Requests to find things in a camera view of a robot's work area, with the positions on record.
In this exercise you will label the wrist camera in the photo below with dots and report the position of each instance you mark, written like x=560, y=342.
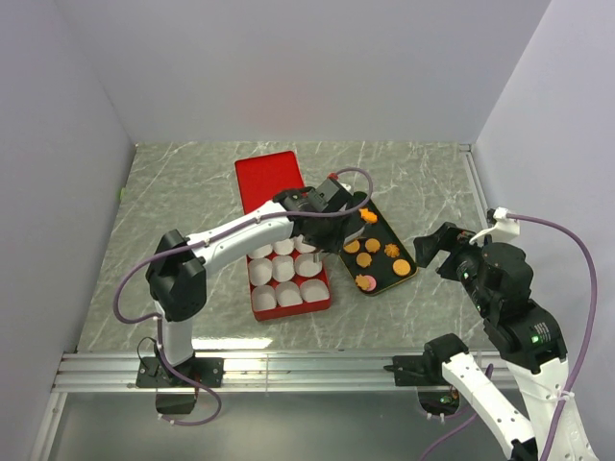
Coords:
x=504, y=228
x=329, y=197

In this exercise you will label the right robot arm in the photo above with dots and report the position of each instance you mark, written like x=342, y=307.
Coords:
x=530, y=342

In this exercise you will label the round orange cookie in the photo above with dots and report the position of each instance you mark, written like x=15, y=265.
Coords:
x=401, y=267

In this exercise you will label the paper cup front left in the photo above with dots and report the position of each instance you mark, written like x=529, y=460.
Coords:
x=263, y=298

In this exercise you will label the aluminium rail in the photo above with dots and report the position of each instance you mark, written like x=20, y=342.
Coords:
x=244, y=371

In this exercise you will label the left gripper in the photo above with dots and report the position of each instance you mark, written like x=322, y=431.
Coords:
x=334, y=242

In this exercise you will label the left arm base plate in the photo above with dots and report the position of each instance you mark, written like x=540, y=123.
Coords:
x=153, y=374

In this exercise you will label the paper cup front middle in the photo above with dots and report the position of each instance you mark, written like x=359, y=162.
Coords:
x=288, y=294

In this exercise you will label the metal tongs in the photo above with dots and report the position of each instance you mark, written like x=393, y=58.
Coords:
x=316, y=258

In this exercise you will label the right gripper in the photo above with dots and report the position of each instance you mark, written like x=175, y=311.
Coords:
x=450, y=236

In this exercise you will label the pink round cookie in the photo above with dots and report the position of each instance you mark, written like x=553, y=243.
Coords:
x=372, y=283

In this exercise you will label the round waffle cookie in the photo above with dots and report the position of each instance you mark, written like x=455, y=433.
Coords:
x=353, y=247

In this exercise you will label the black tray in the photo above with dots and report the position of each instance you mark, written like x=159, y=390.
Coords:
x=381, y=267

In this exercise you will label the fish shaped cookie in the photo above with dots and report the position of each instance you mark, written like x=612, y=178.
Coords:
x=368, y=216

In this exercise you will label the paper cup front right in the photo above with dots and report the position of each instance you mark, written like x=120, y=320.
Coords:
x=314, y=291

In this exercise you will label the red tin box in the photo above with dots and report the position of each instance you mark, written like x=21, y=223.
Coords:
x=304, y=308

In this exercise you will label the red tin lid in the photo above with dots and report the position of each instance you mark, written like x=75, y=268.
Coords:
x=261, y=178

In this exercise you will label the small flower cookie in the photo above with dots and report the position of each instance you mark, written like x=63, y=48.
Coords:
x=372, y=245

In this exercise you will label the swirl star cookie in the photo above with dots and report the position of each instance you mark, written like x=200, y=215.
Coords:
x=392, y=250

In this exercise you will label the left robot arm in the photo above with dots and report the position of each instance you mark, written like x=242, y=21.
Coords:
x=178, y=272

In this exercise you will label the flower cookie front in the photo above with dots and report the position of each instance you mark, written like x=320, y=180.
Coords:
x=362, y=282

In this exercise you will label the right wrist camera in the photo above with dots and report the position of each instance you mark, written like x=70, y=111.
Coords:
x=504, y=228

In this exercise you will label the paper cup middle left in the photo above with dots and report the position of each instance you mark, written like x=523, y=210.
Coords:
x=260, y=271

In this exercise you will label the paper cup back middle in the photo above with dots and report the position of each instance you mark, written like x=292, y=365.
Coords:
x=284, y=247

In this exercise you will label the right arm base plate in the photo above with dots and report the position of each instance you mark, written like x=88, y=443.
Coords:
x=413, y=371

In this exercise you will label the paper cup centre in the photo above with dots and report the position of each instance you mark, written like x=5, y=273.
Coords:
x=283, y=268

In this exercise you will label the paper cup back left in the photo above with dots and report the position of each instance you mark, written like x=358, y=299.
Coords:
x=261, y=252

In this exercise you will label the paper cup back right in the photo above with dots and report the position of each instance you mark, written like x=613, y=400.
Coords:
x=301, y=246

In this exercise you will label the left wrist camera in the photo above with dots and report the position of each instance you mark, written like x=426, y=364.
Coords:
x=329, y=197

